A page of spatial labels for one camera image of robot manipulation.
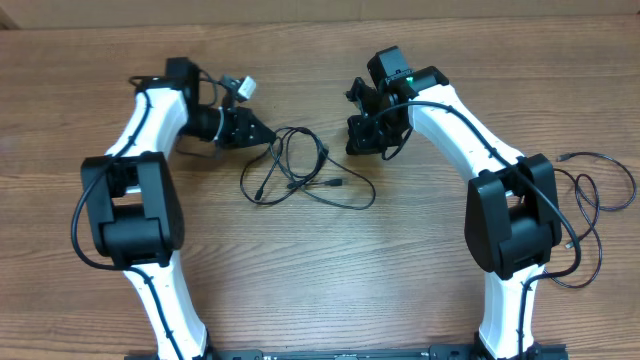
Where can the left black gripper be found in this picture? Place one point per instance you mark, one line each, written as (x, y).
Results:
(243, 118)

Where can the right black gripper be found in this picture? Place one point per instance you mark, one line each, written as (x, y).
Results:
(370, 118)

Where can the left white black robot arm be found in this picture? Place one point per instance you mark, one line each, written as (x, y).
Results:
(129, 218)

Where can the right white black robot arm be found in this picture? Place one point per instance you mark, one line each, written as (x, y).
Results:
(512, 217)

